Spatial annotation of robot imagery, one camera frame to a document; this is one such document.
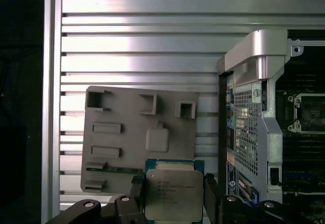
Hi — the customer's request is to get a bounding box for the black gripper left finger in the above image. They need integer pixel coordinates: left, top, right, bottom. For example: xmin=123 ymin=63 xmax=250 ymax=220
xmin=49 ymin=175 xmax=146 ymax=224

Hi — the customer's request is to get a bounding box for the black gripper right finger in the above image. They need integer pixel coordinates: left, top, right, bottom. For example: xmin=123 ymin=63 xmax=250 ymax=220
xmin=204 ymin=173 xmax=315 ymax=224

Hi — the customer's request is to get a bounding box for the silver CPU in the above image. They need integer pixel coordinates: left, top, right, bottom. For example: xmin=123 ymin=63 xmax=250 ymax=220
xmin=144 ymin=158 xmax=205 ymax=221

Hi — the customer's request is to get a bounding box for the CPU socket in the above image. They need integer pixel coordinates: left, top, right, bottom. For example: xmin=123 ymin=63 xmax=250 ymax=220
xmin=288 ymin=93 xmax=325 ymax=133

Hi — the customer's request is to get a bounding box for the grey parts rack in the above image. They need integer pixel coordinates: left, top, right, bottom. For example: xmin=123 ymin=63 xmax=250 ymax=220
xmin=80 ymin=85 xmax=199 ymax=196

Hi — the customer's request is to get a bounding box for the black PC case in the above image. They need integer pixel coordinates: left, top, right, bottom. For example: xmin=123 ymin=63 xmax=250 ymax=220
xmin=217 ymin=29 xmax=325 ymax=224

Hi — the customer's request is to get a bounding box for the green motherboard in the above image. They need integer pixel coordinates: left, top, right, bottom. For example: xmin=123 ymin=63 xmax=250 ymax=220
xmin=275 ymin=81 xmax=325 ymax=202

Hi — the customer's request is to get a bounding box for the silver case handle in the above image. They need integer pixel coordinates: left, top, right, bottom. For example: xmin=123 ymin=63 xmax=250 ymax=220
xmin=224 ymin=29 xmax=289 ymax=87

